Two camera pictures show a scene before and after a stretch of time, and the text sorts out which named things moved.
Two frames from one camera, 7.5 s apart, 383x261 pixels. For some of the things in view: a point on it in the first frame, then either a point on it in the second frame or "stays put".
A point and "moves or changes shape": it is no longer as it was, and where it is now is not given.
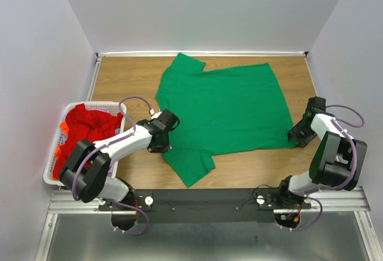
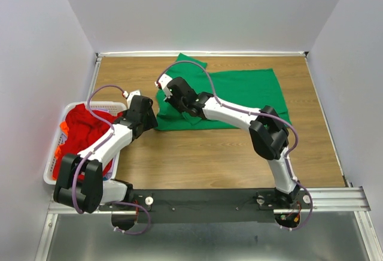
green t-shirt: (219, 111) moves or changes shape
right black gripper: (301, 141) -> (169, 100)
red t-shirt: (85, 124) stays put
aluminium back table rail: (203, 54) stays put
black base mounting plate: (206, 205) stays put
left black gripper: (163, 148) -> (151, 121)
